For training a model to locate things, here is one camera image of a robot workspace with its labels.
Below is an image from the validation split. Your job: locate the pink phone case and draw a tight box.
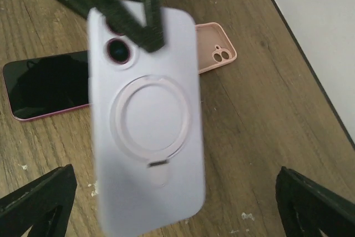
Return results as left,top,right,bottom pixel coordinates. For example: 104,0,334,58
195,22,237,74

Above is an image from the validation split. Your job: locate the black screen pink phone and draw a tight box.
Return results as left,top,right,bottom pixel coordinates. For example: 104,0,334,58
2,51,89,121

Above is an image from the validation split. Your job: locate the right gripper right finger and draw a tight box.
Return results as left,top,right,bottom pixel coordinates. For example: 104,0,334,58
275,167,354,237

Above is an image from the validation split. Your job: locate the lavender phone case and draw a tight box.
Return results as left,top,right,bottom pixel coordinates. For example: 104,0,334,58
87,8,205,236

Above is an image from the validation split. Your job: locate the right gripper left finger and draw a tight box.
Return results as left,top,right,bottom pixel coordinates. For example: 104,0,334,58
1,164,77,236

